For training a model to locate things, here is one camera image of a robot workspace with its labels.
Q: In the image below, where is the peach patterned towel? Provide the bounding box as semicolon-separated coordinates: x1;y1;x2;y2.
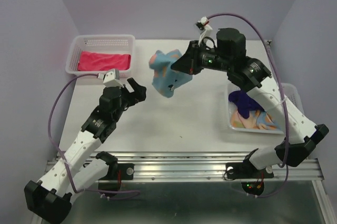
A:
230;110;280;130

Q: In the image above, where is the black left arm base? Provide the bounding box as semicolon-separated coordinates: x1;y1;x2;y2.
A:
101;163;134;180

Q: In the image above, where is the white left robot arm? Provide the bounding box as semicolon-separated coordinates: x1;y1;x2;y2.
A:
24;78;146;223

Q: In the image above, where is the aluminium mounting rail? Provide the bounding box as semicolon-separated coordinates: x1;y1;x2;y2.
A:
109;151;324;183

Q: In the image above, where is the white plastic towel basket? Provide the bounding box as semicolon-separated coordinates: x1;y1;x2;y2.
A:
225;83;304;135

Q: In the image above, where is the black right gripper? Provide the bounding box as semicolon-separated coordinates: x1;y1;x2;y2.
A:
172;38;234;73

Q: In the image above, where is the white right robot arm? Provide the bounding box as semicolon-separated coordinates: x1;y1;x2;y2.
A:
171;28;329;179

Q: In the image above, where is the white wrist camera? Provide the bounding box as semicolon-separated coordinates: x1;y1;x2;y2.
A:
97;69;124;88
195;16;213;45

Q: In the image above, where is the pink towel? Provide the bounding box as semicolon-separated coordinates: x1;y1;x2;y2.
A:
77;52;131;72

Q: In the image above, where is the blue patterned towel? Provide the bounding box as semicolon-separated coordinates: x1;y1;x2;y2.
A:
148;49;193;98

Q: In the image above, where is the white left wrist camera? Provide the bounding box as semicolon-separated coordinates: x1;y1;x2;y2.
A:
97;69;124;88

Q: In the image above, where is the purple towel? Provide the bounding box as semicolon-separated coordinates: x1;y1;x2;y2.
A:
228;90;264;119

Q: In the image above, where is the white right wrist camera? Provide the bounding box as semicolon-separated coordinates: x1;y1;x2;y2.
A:
195;16;213;45

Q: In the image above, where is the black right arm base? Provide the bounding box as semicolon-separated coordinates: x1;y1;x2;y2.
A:
223;162;274;181

